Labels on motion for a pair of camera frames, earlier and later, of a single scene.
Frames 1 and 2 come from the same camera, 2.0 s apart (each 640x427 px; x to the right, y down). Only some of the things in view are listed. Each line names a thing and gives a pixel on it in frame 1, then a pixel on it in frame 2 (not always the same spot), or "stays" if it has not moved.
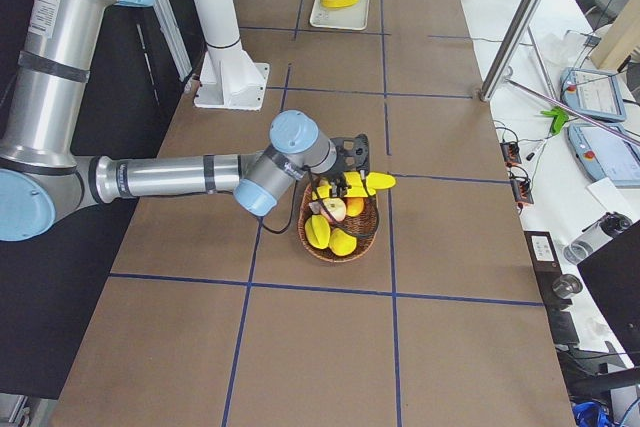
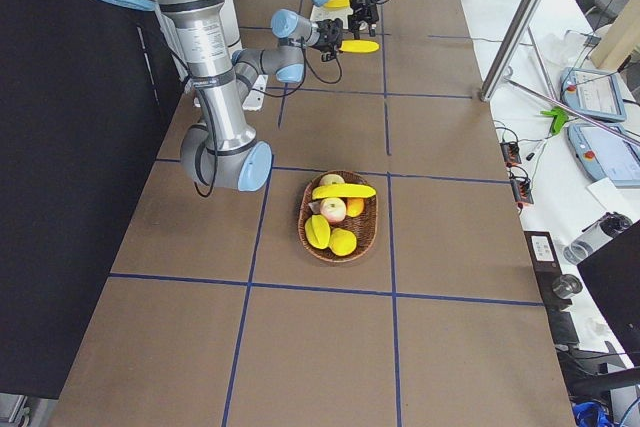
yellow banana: x=355 y=190 stays
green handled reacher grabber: x=561 y=112 stays
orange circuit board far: x=510 y=153 stays
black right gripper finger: x=333 y=192 to x=326 y=56
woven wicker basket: x=338 y=229 stays
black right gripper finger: x=341 y=184 to x=335 y=27
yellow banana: x=374 y=181 to x=359 y=46
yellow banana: x=339 y=2 stays
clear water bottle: x=596 y=234 stays
